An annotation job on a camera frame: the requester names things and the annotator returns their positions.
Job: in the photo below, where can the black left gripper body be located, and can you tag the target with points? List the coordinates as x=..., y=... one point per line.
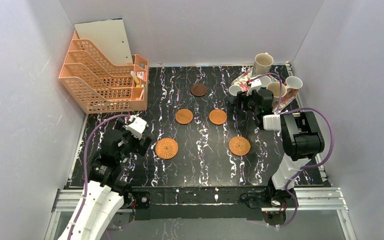
x=142, y=144

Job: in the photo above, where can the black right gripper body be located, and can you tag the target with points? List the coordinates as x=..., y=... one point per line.
x=241, y=100

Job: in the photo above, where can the blue patterned mug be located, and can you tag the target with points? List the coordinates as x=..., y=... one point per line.
x=265, y=80

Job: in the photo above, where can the small grey mug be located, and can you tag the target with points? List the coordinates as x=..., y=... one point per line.
x=233, y=92

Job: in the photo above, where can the light wooden coaster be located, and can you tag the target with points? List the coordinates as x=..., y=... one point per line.
x=184, y=116
x=218, y=116

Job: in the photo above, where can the woven rattan coaster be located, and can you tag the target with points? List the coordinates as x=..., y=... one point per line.
x=166, y=148
x=239, y=146

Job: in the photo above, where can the dark wooden coaster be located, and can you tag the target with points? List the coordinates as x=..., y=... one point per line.
x=198, y=90

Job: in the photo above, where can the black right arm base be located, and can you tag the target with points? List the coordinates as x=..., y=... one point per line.
x=279, y=207

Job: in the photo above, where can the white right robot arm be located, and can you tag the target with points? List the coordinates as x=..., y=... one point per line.
x=302, y=139

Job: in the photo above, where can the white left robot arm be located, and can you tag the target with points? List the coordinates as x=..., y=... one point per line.
x=106, y=189

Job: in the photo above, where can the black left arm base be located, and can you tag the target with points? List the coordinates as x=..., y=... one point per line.
x=133, y=198

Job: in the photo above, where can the floral tray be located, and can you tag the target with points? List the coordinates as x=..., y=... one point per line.
x=244, y=81

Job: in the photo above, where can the large beige floral mug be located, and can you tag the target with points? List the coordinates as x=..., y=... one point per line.
x=278, y=90

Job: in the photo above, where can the white and red mug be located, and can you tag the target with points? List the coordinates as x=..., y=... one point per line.
x=292, y=84

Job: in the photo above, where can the tall beige mug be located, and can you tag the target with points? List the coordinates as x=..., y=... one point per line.
x=262, y=64

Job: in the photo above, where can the orange plastic file organizer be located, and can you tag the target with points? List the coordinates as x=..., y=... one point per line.
x=98, y=85

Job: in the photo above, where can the white board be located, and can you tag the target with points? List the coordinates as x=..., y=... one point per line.
x=110, y=37

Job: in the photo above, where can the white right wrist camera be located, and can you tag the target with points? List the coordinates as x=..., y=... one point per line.
x=255, y=85

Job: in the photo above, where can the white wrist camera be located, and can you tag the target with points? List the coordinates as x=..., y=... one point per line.
x=136, y=126
x=255, y=85

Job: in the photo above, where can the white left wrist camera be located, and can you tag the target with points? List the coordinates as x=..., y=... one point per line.
x=136, y=126

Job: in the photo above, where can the aluminium frame rail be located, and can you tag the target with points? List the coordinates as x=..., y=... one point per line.
x=211, y=202

